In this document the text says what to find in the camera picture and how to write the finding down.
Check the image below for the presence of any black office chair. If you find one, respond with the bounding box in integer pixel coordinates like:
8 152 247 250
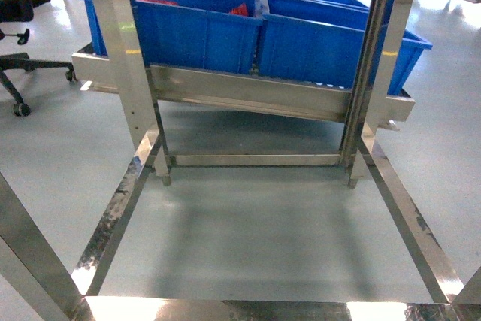
0 0 79 117

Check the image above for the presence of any blue plastic bin right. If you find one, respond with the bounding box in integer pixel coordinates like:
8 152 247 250
256 0 433 96

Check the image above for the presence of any stainless steel roller rack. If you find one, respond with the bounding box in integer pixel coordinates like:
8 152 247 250
72 0 413 189

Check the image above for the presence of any blue plastic bin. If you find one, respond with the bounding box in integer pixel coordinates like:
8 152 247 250
256 0 433 96
82 0 263 74

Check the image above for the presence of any blue plastic bin left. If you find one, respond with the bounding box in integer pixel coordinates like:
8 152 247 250
82 0 263 74

